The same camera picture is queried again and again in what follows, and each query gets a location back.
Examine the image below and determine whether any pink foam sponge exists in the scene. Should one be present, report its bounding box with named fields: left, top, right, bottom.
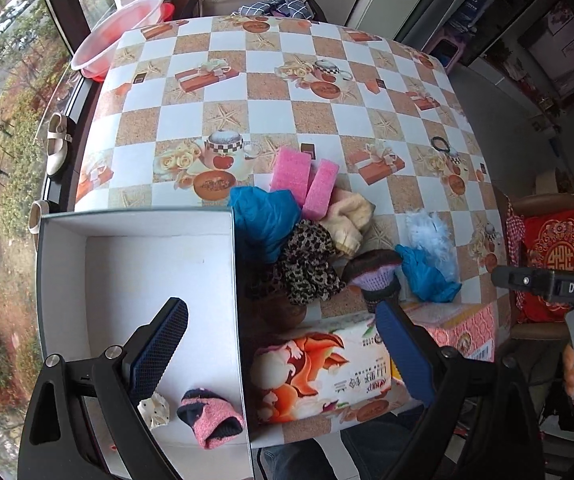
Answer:
left=301, top=159, right=340, bottom=221
left=269, top=147, right=316, bottom=195

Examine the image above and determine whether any red embroidered cushion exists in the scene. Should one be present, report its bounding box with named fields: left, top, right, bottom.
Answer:
left=520, top=211, right=574, bottom=324

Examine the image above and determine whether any pink and black knit sock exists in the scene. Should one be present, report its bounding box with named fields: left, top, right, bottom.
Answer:
left=176, top=387, right=246, bottom=451

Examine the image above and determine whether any purple plastic stool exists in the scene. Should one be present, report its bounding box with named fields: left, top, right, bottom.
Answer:
left=426, top=34, right=469, bottom=69

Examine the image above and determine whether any leopard print scrunchie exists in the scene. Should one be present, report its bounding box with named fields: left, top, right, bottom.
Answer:
left=249, top=220, right=347, bottom=306

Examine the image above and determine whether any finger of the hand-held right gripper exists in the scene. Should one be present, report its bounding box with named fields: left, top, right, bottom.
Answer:
left=491, top=265, right=554, bottom=301

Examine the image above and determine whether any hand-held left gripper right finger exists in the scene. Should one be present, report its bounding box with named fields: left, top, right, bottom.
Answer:
left=374, top=299, right=545, bottom=480

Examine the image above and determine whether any red plastic basin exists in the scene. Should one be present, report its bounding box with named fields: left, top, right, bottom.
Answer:
left=82, top=2, right=176, bottom=82

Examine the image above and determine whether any white and blue feather puff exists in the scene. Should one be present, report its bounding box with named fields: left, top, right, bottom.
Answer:
left=406, top=210, right=456, bottom=281

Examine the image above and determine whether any blue rubber glove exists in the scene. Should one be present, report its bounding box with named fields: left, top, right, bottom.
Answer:
left=395, top=244, right=463, bottom=304

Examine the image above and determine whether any beige shoe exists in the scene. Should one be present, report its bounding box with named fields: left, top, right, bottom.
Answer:
left=28, top=200, right=53, bottom=235
left=47, top=112, right=74, bottom=177

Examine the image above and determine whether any orange printed tissue pack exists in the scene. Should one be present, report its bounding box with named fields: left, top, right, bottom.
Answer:
left=251, top=312, right=426, bottom=426

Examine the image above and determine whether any red checked cloth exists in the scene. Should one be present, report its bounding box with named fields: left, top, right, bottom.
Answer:
left=504, top=209, right=526, bottom=312

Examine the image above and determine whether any white cardboard box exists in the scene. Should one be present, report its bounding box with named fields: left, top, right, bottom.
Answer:
left=37, top=209, right=257, bottom=480

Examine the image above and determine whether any pink patterned cardboard box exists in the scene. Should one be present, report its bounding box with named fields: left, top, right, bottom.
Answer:
left=402, top=301, right=498, bottom=364

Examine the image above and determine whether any wall poster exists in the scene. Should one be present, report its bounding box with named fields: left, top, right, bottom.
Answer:
left=517, top=0, right=574, bottom=102

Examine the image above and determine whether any checkered printed tablecloth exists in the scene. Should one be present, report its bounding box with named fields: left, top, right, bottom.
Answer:
left=74, top=15, right=511, bottom=445

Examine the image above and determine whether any dark plaid cloth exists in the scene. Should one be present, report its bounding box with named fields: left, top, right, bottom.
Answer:
left=239, top=0, right=314, bottom=21

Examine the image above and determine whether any cream fluffy cloth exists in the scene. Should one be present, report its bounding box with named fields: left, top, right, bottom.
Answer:
left=317, top=190, right=376, bottom=256

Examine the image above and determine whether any pink plastic basin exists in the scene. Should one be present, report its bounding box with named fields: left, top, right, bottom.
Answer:
left=71, top=0, right=166, bottom=74

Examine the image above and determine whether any blue scrunchie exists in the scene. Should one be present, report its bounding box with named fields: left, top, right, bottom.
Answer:
left=228, top=186, right=304, bottom=265

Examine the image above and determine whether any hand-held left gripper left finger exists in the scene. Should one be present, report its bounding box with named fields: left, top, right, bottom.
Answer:
left=17, top=296, right=190, bottom=480

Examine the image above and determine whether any cream polka dot scrunchie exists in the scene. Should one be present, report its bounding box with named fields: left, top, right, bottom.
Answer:
left=137, top=392, right=171, bottom=431

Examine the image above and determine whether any purple and brown knit hat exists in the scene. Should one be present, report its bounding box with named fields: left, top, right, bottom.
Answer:
left=342, top=249, right=404, bottom=314

